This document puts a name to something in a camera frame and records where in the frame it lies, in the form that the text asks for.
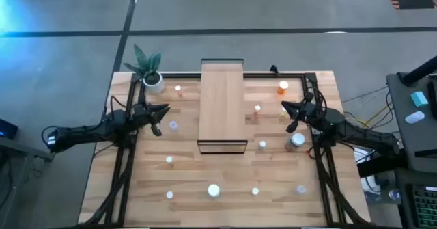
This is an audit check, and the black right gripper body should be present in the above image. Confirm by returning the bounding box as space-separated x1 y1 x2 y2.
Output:
286 100 318 134

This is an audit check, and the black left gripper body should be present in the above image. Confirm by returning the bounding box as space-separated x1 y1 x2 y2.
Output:
131 102 164 137

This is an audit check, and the orange pill bottle white cap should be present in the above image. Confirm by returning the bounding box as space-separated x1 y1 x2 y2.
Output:
276 80 290 96

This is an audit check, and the multivitamin gummies bottle green label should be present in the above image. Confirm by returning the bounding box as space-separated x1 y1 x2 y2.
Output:
285 132 307 153

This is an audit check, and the white aspirin bottle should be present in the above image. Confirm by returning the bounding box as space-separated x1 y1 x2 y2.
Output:
207 183 221 199

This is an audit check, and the green plant in white pot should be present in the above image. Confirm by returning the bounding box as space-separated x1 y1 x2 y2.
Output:
122 43 166 94

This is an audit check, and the white power strip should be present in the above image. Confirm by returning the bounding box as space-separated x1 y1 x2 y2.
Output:
353 146 382 194

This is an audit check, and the white cup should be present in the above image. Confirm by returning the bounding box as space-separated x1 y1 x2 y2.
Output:
404 111 426 124

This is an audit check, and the teal box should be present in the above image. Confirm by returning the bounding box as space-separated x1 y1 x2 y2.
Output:
410 91 429 108

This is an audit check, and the black pole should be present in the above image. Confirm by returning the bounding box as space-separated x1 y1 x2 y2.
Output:
399 55 437 87

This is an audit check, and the dark grey lower desk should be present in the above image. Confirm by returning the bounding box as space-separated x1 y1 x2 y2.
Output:
394 167 437 229

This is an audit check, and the grey metal stand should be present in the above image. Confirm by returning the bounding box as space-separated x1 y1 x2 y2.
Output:
0 135 55 229

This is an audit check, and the black box blue light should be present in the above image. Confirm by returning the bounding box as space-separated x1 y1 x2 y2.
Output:
0 118 18 141

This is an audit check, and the black keyboard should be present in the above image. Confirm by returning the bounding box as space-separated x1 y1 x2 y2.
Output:
411 184 437 228

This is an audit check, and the wooden shelf black metal frame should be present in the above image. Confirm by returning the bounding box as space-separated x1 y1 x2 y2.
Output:
197 57 249 155

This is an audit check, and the yellow cable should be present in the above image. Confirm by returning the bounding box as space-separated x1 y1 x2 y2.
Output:
354 100 393 129

